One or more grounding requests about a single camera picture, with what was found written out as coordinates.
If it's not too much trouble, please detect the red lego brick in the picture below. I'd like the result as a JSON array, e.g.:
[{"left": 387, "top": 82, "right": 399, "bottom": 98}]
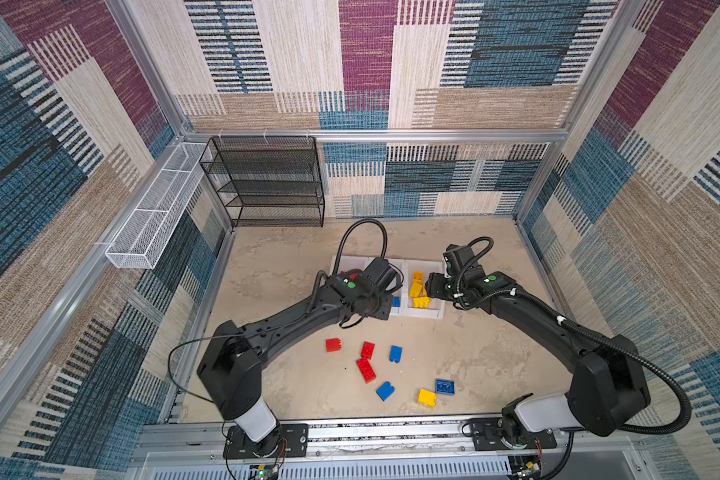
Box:
[
  {"left": 361, "top": 341, "right": 375, "bottom": 360},
  {"left": 356, "top": 357, "right": 377, "bottom": 384},
  {"left": 325, "top": 338, "right": 342, "bottom": 353}
]

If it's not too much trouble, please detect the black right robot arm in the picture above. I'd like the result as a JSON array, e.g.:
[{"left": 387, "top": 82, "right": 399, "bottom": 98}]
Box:
[{"left": 425, "top": 272, "right": 650, "bottom": 443}]

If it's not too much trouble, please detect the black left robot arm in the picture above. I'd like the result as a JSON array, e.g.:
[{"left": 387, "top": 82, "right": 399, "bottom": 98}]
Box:
[{"left": 196, "top": 258, "right": 404, "bottom": 444}]

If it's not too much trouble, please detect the white three-compartment bin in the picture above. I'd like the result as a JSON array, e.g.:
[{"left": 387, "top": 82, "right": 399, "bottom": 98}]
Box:
[{"left": 329, "top": 255, "right": 446, "bottom": 320}]

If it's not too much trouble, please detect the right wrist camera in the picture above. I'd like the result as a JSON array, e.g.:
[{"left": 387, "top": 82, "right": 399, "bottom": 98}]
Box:
[{"left": 443, "top": 244, "right": 474, "bottom": 278}]

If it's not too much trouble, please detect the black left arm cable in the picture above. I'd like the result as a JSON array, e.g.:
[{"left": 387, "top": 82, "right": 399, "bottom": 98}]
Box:
[{"left": 308, "top": 218, "right": 389, "bottom": 301}]

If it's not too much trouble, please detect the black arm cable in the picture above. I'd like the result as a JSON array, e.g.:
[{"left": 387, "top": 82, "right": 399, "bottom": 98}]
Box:
[
  {"left": 452, "top": 236, "right": 693, "bottom": 436},
  {"left": 308, "top": 218, "right": 389, "bottom": 301}
]

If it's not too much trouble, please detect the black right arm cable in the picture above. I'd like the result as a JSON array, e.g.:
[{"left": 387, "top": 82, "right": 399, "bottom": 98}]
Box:
[{"left": 452, "top": 236, "right": 693, "bottom": 436}]

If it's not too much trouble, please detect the black wire shelf rack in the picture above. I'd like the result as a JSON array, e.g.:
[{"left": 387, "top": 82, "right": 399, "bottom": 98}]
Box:
[{"left": 200, "top": 136, "right": 325, "bottom": 228}]

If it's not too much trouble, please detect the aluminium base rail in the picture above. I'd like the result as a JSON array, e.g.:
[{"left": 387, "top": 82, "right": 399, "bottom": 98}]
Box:
[{"left": 126, "top": 414, "right": 659, "bottom": 479}]

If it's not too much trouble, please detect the white wire mesh basket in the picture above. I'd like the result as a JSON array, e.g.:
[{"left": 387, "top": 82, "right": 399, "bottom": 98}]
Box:
[{"left": 106, "top": 143, "right": 205, "bottom": 270}]

